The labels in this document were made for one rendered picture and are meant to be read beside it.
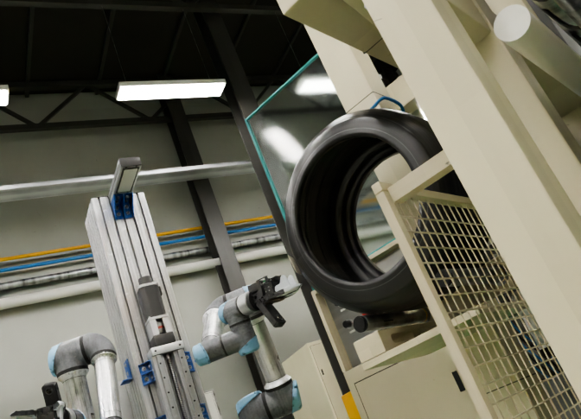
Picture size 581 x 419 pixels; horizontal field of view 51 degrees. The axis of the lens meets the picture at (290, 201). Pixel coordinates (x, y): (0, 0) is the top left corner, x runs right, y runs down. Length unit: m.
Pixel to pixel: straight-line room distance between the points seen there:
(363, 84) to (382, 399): 1.23
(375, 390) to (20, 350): 7.82
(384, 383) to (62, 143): 9.67
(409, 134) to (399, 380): 1.17
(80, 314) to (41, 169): 2.71
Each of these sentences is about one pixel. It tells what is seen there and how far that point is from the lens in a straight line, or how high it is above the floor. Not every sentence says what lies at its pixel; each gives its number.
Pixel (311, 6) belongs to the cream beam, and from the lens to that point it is 1.64.
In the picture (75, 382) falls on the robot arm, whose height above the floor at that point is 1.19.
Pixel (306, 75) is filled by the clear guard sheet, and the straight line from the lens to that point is 2.86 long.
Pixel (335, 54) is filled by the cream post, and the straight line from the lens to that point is 2.29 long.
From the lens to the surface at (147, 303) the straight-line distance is 2.65.
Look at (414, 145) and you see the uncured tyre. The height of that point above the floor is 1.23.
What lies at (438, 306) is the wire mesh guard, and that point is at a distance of 0.99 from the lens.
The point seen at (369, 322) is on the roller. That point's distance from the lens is 1.67.
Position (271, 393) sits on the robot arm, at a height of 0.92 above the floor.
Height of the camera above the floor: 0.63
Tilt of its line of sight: 23 degrees up
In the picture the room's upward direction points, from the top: 22 degrees counter-clockwise
